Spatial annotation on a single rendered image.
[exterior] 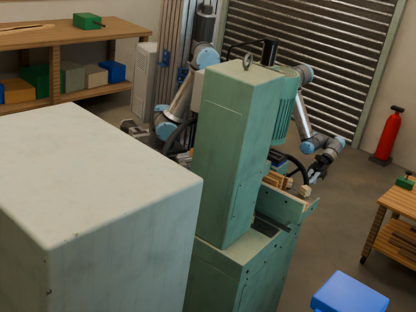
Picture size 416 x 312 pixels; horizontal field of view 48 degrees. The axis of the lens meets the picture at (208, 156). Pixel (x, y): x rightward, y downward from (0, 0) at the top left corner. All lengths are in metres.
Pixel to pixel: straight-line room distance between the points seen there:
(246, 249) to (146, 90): 1.35
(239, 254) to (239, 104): 0.64
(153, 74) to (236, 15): 3.11
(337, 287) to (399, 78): 3.81
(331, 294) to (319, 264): 2.03
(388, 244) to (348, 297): 2.16
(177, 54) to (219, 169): 1.04
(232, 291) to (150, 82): 1.46
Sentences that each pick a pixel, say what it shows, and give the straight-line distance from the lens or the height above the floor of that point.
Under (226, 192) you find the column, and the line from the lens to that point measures 1.79.
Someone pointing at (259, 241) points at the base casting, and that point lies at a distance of 2.04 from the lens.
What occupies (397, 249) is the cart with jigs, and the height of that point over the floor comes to 0.18.
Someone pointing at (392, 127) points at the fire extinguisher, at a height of 0.42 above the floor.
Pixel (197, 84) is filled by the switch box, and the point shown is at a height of 1.43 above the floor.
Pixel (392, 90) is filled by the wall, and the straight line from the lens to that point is 5.04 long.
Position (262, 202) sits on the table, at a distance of 2.17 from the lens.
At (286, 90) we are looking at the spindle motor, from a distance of 1.93.
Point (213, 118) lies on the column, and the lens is 1.71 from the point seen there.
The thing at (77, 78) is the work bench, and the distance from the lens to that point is 4.85.
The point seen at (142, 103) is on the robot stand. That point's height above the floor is 0.90.
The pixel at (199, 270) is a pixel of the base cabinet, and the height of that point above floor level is 0.65.
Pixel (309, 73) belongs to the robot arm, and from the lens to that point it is 2.69.
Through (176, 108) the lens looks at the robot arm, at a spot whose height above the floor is 1.11.
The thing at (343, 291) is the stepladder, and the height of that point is 1.16.
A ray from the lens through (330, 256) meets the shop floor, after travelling 3.46.
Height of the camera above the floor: 2.00
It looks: 27 degrees down
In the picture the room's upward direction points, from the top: 9 degrees clockwise
